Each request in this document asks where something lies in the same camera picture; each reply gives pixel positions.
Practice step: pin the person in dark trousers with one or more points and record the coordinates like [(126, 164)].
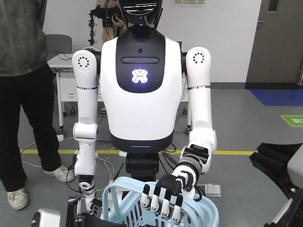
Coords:
[(26, 84)]

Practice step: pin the light blue plastic basket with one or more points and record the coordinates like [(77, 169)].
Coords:
[(134, 203)]

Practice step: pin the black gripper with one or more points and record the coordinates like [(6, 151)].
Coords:
[(283, 164)]

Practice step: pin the grey foot pedal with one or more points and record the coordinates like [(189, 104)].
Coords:
[(211, 190)]

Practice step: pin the grey office chair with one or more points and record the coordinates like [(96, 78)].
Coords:
[(58, 43)]

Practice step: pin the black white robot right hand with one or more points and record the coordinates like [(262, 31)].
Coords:
[(92, 204)]

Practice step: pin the person with camera rig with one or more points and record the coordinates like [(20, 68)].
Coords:
[(112, 21)]

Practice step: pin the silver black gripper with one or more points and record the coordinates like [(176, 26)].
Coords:
[(74, 218)]

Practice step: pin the black white robot left hand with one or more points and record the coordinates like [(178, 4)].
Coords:
[(167, 198)]

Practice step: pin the white folding table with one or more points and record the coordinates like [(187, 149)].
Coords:
[(66, 84)]

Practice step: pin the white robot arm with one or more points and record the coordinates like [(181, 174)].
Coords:
[(201, 106), (195, 157)]

